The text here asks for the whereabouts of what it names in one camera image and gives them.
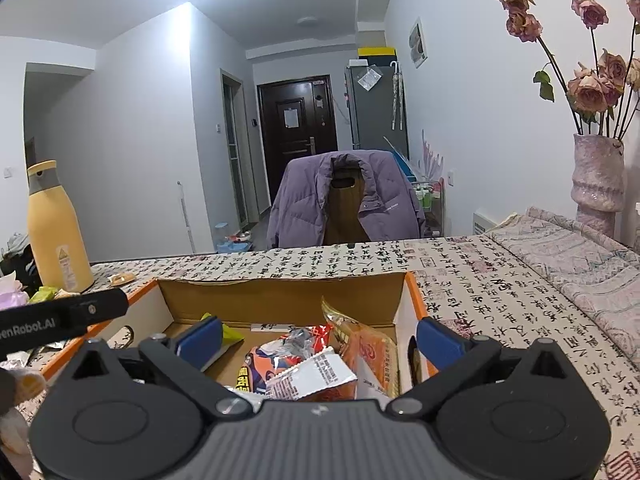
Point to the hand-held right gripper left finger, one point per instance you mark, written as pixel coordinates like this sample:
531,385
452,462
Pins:
200,342

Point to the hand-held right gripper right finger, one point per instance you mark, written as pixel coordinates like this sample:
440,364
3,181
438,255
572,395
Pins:
440,340

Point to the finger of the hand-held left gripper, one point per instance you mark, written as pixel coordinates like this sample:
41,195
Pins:
105,305

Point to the long orange snack packet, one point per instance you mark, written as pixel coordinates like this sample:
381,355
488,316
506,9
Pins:
370,355

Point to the orange cardboard box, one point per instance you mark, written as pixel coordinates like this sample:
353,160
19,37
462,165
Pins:
280,297

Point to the white red snack packet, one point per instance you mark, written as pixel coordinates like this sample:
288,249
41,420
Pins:
312,375

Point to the person's left hand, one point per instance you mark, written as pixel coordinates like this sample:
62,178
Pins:
29,385

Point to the flat orange snack packet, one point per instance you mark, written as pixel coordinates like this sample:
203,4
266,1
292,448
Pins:
122,278

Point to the yellow-green snack packet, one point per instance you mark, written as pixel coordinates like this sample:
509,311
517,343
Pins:
231,334

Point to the purple tissue pack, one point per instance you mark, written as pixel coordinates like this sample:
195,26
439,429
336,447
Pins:
12,295

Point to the green snack packet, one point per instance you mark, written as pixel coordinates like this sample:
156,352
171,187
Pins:
45,293

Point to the orange blue snack packet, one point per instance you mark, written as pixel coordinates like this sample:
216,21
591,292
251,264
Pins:
260,365

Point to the dark clothes pile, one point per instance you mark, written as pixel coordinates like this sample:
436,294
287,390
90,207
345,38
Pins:
17,260

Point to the yellow insulated bottle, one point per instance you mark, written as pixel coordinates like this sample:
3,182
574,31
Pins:
57,230

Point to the pet water feeder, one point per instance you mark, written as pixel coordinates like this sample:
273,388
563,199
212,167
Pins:
232,240

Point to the metal storage rack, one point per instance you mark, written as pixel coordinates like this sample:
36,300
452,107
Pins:
430,205

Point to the grey patterned folded cloth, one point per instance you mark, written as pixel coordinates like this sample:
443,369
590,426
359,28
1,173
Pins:
575,270

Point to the wooden chair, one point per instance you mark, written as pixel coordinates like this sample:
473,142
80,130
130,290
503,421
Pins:
345,210

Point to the purple puffer jacket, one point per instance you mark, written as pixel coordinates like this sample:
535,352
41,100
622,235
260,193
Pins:
300,200

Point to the dark entrance door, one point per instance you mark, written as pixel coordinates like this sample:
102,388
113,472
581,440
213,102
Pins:
295,140

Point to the pink textured vase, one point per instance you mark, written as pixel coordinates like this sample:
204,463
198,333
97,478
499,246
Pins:
597,180

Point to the grey refrigerator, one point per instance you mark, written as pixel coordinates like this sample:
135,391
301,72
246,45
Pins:
375,110

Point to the hanging folded umbrellas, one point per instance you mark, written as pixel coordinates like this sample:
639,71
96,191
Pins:
397,95

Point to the dried pink roses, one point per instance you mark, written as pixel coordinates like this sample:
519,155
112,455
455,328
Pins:
587,92

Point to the yellow box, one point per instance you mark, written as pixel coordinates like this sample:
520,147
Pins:
376,53

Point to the ceiling lamp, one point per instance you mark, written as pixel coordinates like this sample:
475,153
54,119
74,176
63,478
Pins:
307,21

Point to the white wall heater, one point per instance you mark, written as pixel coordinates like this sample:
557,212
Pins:
485,222

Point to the pink flower wall sticker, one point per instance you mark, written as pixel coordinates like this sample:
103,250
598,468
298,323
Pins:
431,157

